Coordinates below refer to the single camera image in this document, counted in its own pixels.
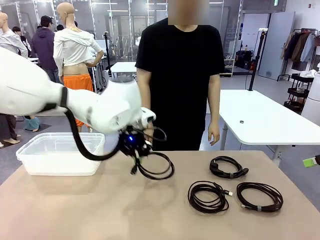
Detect person's right forearm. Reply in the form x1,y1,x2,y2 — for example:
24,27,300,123
136,84,152,112

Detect black trolley cart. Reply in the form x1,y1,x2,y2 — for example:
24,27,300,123
283,72,315,113

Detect large white table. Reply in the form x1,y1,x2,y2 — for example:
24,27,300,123
218,89,320,167

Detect person's right hand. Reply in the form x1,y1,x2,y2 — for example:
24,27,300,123
143,121,156,145

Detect person in black t-shirt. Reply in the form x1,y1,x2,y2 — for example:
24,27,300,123
134,0,226,152

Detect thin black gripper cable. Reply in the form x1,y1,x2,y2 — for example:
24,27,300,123
139,126,168,143

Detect person in purple hoodie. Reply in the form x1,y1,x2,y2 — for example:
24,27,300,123
31,15,63,85

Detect clothes rack with coats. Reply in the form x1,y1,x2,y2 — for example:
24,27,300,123
276,28,320,82

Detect person's left forearm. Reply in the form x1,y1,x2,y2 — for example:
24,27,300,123
208,94,221,125

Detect black pole stand white top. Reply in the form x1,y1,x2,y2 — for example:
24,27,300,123
246,28,268,91

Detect grey partition panel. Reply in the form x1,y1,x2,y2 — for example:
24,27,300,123
257,11,296,81

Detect mannequin in pale grey shirt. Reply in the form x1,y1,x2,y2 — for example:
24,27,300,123
0,11,29,147

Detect white crumpled cloth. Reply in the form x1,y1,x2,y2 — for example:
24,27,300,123
299,69,317,78

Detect thin black power cable coil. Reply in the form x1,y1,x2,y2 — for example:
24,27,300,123
129,151,175,180

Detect clear plastic storage bin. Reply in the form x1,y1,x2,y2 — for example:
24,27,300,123
15,132,106,177

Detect person in varsity jacket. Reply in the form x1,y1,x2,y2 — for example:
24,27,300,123
12,26,33,59

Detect small white table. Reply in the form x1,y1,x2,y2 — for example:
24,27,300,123
109,61,138,81

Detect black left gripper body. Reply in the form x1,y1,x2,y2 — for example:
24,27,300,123
119,127,153,157

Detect thick black power cord coil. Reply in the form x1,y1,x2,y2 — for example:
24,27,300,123
209,155,250,180

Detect mannequin with orange shorts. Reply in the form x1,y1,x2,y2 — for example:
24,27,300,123
53,2,105,133

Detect black cable coil grey strap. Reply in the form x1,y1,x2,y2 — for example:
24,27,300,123
236,181,285,213

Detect black USB cable coil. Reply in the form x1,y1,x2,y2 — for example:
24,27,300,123
187,180,233,214

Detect white shoe rack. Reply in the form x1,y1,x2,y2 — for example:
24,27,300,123
223,53,236,77

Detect thick black cable hose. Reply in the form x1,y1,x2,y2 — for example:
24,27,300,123
59,86,125,161

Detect black camera tripod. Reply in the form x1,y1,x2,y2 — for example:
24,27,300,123
103,31,113,78

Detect black bags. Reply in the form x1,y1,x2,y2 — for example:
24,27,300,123
234,49,256,70

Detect person's left hand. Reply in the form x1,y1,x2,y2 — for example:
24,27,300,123
207,121,221,147

